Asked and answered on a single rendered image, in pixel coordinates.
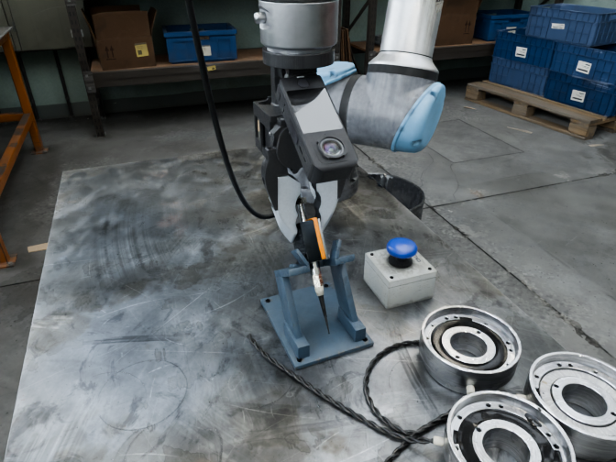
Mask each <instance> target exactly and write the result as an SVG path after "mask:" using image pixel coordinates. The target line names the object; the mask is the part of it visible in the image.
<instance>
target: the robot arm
mask: <svg viewBox="0 0 616 462"><path fill-rule="evenodd" d="M338 1H339V0H258V8H259V12H256V13H255V14H254V21H255V23H257V24H259V28H260V42H261V43H262V44H263V45H264V46H265V47H263V48H262V56H263V63H264V64H265V65H267V66H270V80H271V96H268V99H267V100H263V101H255V102H253V109H254V125H255V140H256V147H257V148H258V149H259V150H260V151H261V152H262V155H263V156H264V157H265V159H264V160H263V161H262V164H261V177H262V181H263V184H264V187H265V189H266V191H267V194H268V196H269V200H270V202H271V208H272V211H273V213H274V215H275V218H276V220H277V223H278V225H279V228H280V230H281V232H282V233H283V235H285V236H286V238H287V239H288V240H289V241H290V242H291V243H293V242H294V241H295V239H296V237H297V235H298V229H297V226H296V220H297V217H298V212H297V210H296V207H295V206H296V201H297V199H298V197H299V195H300V193H302V197H306V200H307V203H310V204H313V206H314V209H315V217H317V219H318V218H320V222H321V226H322V230H323V231H324V230H325V228H326V226H327V224H328V222H329V220H330V219H331V217H332V215H333V213H334V211H335V209H336V205H337V202H341V201H344V200H346V199H348V198H350V197H352V196H353V195H354V194H355V193H356V192H357V191H358V172H357V168H356V164H357V162H358V155H357V153H356V151H355V150H354V147H353V145H352V143H354V144H359V145H364V146H370V147H374V148H380V149H389V150H391V151H393V152H397V151H402V152H409V153H416V152H419V151H421V150H422V149H424V148H425V147H426V145H427V144H428V142H429V141H430V139H431V137H432V135H433V133H434V132H435V129H436V126H437V124H438V121H439V118H440V115H441V113H442V110H443V106H444V100H445V97H446V88H445V86H444V85H443V84H441V83H440V82H437V80H438V75H439V71H438V69H437V68H436V67H435V65H434V64H433V53H434V48H435V40H436V35H437V30H438V26H439V21H440V16H441V12H442V7H443V3H444V0H389V2H388V7H387V13H386V18H385V23H384V29H383V34H382V40H381V45H380V51H379V54H378V56H376V57H375V58H374V59H373V60H371V61H370V62H369V63H368V70H367V75H361V74H355V72H356V71H357V69H356V68H355V64H354V63H352V62H348V61H335V48H334V47H333V46H334V45H335V44H336V43H337V30H338ZM258 119H259V130H258ZM259 135H260V138H259Z"/></svg>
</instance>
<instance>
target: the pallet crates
mask: <svg viewBox="0 0 616 462"><path fill-rule="evenodd" d="M542 6H551V7H550V8H548V7H542ZM530 7H531V9H530V14H528V15H529V18H528V22H527V27H519V28H510V29H501V30H496V31H498V33H497V37H496V38H495V39H496V42H495V47H494V51H493V55H492V57H493V58H492V62H491V67H490V72H489V79H488V80H486V81H482V82H471V83H468V84H467V91H466V95H465V100H468V101H470V102H473V103H476V104H479V105H484V106H486V107H488V108H491V109H494V110H497V111H500V112H502V113H505V114H508V115H511V116H515V117H518V118H520V119H523V120H526V121H529V122H532V123H535V124H536V125H539V126H542V127H547V128H550V129H553V130H554V131H557V132H560V133H563V134H566V135H569V136H571V137H574V138H578V139H581V140H588V139H592V138H593V136H594V133H595V130H596V128H598V129H601V130H604V131H607V132H610V133H616V9H615V8H606V7H597V6H588V5H571V4H562V3H560V4H549V5H530ZM511 30H517V31H516V34H514V33H510V32H508V31H511ZM486 92H488V93H490V94H492V95H495V96H498V97H500V98H503V99H506V100H509V101H512V102H514V104H513V107H512V108H510V107H507V106H504V105H501V104H495V103H493V102H490V101H487V100H485V96H486ZM535 109H538V110H541V111H544V112H546V113H549V114H552V115H556V116H561V117H563V118H566V119H570V123H569V127H567V126H562V125H559V124H557V123H554V122H551V121H548V120H545V119H543V118H540V117H537V116H534V111H535Z"/></svg>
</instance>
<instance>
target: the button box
mask: <svg viewBox="0 0 616 462"><path fill-rule="evenodd" d="M436 273H437V270H436V269H435V268H434V267H433V266H432V265H431V264H430V263H429V262H428V261H427V260H426V259H425V258H424V257H423V256H422V255H421V254H420V253H419V252H418V251H417V254H416V255H415V256H413V257H411V258H406V259H405V260H404V261H403V262H400V261H398V260H396V258H395V257H394V256H392V255H391V254H389V253H388V251H387V249H382V250H377V251H372V252H368V253H365V266H364V278H363V280H364V281H365V282H366V284H367V285H368V286H369V287H370V289H371V290H372V291H373V292H374V293H375V295H376V296H377V297H378V299H379V300H380V302H381V303H382V304H383V306H384V307H385V308H386V309H390V308H393V307H397V306H401V305H405V304H409V303H416V302H419V301H423V300H427V299H431V298H433V294H434V288H435V278H436Z"/></svg>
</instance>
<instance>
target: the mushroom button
mask: <svg viewBox="0 0 616 462"><path fill-rule="evenodd" d="M386 249H387V251H388V253H389V254H391V255H392V256H393V257H395V258H396V260H398V261H400V262H403V261H405V259H408V258H411V257H413V256H415V255H416V254H417V246H416V244H415V243H414V242H413V241H412V240H411V239H408V238H404V237H396V238H393V239H391V240H390V241H389V242H388V244H387V248H386Z"/></svg>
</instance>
